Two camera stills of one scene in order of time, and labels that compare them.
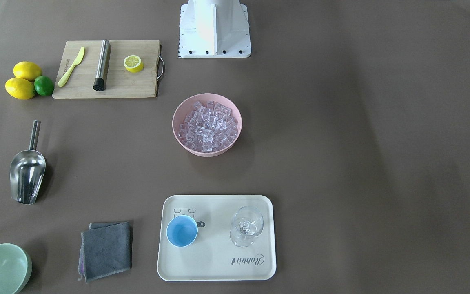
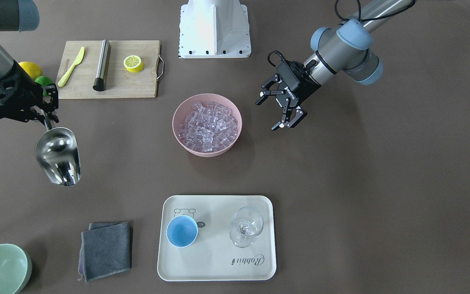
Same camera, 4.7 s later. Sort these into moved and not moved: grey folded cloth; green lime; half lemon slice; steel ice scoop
Moved: steel ice scoop
Not moved: half lemon slice; green lime; grey folded cloth
